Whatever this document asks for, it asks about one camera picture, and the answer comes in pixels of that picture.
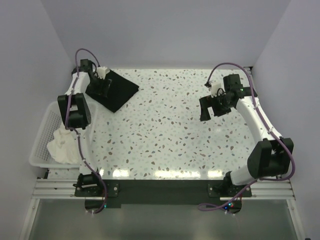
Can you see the white plastic laundry basket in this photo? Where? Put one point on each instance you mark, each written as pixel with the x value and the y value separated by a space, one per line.
pixel 40 156

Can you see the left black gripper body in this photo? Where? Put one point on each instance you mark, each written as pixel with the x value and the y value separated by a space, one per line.
pixel 96 86

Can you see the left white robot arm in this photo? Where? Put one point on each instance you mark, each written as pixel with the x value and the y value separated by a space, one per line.
pixel 76 117

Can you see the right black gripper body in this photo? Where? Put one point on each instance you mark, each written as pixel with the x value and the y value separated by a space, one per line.
pixel 220 106

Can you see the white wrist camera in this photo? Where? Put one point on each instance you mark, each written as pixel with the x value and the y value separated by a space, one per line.
pixel 102 71
pixel 216 88

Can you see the white t shirt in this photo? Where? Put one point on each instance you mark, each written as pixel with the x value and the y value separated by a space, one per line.
pixel 63 147

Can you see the black t shirt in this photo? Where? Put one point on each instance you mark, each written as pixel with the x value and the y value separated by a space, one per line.
pixel 121 90

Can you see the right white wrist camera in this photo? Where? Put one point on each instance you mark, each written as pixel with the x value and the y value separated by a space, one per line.
pixel 216 88

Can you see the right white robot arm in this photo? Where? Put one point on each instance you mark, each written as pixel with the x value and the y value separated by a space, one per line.
pixel 272 154

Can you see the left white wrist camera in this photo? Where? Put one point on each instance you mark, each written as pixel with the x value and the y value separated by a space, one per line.
pixel 102 71

